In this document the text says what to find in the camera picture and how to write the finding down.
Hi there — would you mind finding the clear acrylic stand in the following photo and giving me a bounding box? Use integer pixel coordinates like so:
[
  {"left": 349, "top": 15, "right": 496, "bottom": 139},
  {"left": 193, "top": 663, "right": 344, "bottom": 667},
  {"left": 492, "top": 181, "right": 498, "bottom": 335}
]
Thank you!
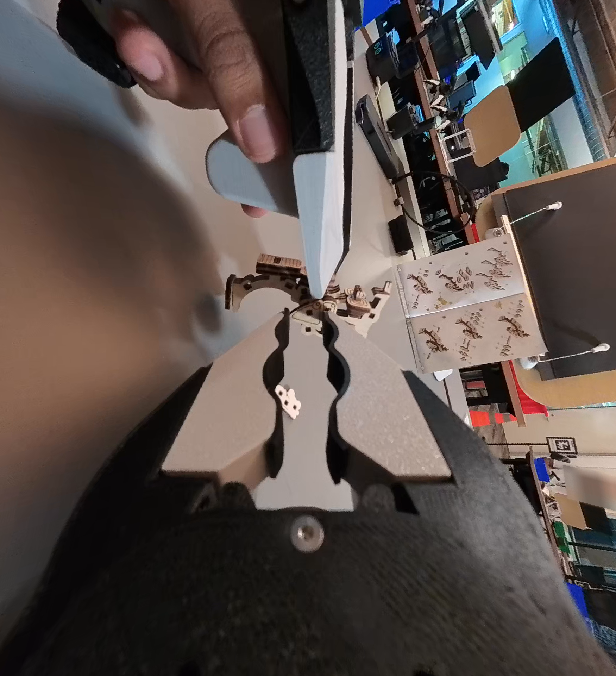
[{"left": 442, "top": 127, "right": 478, "bottom": 162}]

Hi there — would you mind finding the wooden puzzle model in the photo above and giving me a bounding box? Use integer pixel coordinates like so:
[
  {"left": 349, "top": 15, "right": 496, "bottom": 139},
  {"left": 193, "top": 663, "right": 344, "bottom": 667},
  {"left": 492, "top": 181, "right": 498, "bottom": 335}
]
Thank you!
[{"left": 225, "top": 253, "right": 393, "bottom": 339}]

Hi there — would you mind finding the black power strip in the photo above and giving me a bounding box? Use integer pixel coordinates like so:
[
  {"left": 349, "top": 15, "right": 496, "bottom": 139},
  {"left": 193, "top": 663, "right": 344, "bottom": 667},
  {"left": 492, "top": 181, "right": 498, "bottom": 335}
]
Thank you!
[{"left": 354, "top": 95, "right": 410, "bottom": 177}]

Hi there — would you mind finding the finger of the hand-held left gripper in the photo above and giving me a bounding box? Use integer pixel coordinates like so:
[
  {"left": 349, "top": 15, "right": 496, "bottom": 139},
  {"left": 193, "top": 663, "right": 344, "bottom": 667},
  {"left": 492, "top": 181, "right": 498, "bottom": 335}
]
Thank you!
[{"left": 292, "top": 53, "right": 355, "bottom": 298}]

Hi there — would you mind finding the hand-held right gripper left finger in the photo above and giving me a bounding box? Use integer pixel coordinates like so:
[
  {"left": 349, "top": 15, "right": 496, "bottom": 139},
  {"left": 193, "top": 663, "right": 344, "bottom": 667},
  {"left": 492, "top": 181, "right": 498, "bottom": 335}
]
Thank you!
[{"left": 160, "top": 309, "right": 290, "bottom": 489}]

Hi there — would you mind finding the black charger box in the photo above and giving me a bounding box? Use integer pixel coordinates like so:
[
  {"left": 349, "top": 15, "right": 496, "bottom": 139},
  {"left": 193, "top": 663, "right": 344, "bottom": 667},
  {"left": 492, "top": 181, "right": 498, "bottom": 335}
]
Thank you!
[{"left": 387, "top": 103, "right": 425, "bottom": 139}]

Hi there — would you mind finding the assembly instruction sheet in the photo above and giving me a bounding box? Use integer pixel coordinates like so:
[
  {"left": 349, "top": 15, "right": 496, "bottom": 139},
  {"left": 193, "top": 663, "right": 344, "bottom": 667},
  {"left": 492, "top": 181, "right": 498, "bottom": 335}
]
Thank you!
[{"left": 395, "top": 235, "right": 549, "bottom": 373}]

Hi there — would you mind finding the black charger green label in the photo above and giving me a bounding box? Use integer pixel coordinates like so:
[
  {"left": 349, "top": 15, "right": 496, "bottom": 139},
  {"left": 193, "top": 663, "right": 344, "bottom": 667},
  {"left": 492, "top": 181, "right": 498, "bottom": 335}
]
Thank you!
[{"left": 366, "top": 32, "right": 401, "bottom": 77}]

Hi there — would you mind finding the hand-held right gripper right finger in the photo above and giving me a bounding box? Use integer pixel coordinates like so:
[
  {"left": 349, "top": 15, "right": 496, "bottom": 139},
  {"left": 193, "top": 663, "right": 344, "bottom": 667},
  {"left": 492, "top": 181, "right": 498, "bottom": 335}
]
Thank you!
[{"left": 323, "top": 314, "right": 452, "bottom": 484}]

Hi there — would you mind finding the tan rounded board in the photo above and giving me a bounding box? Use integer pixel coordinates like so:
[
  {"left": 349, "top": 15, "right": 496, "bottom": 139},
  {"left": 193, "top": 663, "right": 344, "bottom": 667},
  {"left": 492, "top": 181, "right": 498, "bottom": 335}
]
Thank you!
[{"left": 464, "top": 84, "right": 522, "bottom": 167}]

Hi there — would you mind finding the small wooden puzzle piece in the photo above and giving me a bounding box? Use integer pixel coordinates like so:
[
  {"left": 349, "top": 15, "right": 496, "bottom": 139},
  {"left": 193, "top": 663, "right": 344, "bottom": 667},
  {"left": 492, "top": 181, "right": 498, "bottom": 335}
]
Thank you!
[{"left": 275, "top": 384, "right": 302, "bottom": 420}]

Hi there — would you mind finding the black display board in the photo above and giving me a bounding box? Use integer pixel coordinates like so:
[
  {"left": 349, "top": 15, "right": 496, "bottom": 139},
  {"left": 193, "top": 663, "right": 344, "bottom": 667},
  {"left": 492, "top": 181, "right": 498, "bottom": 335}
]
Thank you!
[{"left": 477, "top": 157, "right": 616, "bottom": 407}]

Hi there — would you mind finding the person's left hand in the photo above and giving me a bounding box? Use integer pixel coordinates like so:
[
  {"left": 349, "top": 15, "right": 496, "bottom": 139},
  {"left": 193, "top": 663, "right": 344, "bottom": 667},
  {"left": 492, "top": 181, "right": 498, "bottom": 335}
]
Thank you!
[{"left": 108, "top": 0, "right": 289, "bottom": 219}]

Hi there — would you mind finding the black battery pack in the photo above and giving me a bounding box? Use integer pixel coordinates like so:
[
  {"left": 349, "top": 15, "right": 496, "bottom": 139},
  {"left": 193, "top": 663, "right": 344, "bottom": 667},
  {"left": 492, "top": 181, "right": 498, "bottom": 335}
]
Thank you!
[{"left": 388, "top": 214, "right": 417, "bottom": 257}]

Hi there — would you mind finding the grey desk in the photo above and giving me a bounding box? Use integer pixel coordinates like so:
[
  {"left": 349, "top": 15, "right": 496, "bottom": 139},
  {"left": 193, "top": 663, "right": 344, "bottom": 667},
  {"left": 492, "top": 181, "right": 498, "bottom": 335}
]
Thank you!
[{"left": 0, "top": 0, "right": 472, "bottom": 634}]

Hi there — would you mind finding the black cable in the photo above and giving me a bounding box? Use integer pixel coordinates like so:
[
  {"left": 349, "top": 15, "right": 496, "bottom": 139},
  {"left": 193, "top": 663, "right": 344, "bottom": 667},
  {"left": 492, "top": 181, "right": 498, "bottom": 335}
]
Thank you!
[{"left": 392, "top": 171, "right": 478, "bottom": 233}]

